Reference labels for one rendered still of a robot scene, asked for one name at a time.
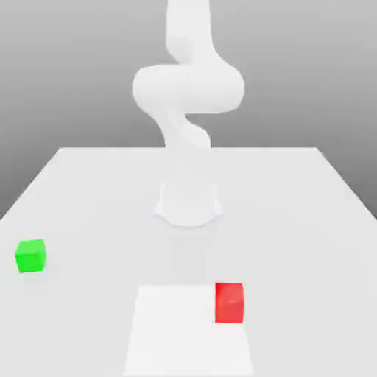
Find small red cube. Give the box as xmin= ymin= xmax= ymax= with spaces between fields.
xmin=214 ymin=281 xmax=245 ymax=325

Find small green cube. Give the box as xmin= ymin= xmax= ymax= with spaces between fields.
xmin=14 ymin=239 xmax=48 ymax=274

